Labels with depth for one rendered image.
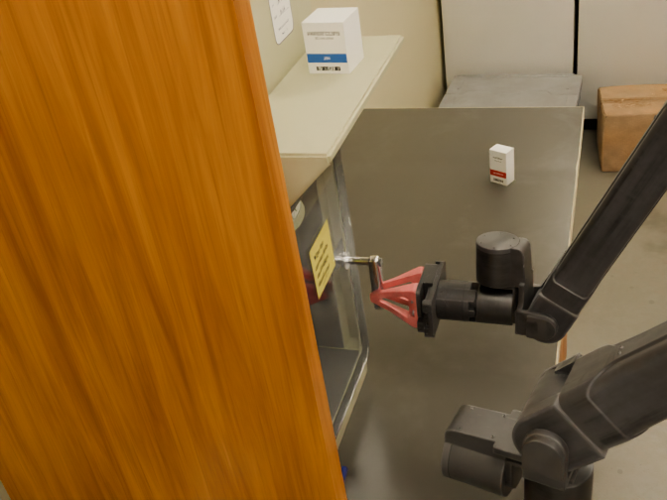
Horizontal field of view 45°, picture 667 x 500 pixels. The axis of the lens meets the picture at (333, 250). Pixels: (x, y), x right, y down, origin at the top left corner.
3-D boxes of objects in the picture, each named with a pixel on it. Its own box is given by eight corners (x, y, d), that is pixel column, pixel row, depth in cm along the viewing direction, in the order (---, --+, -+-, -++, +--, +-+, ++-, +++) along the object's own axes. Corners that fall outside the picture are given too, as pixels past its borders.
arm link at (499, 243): (555, 343, 105) (570, 311, 112) (559, 266, 100) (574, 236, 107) (466, 327, 110) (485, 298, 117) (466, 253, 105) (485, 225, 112)
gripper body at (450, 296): (417, 301, 109) (472, 306, 107) (432, 258, 117) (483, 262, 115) (421, 338, 113) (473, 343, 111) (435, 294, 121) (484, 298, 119)
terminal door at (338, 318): (306, 501, 107) (246, 251, 85) (365, 350, 131) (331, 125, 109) (311, 502, 107) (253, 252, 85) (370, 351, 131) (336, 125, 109)
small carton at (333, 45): (309, 73, 93) (301, 22, 90) (325, 58, 97) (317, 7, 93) (349, 74, 91) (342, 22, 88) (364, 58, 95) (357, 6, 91)
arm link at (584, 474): (583, 488, 65) (602, 439, 69) (500, 461, 68) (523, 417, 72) (580, 543, 69) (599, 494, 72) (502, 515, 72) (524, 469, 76)
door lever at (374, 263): (354, 300, 121) (349, 311, 119) (346, 247, 116) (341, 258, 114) (389, 303, 119) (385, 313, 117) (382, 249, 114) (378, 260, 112)
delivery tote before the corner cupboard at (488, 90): (440, 175, 381) (435, 110, 363) (458, 135, 412) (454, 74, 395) (573, 180, 360) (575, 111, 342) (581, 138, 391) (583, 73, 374)
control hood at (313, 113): (236, 240, 84) (215, 154, 78) (328, 108, 109) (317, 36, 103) (341, 246, 80) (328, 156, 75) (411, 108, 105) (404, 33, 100)
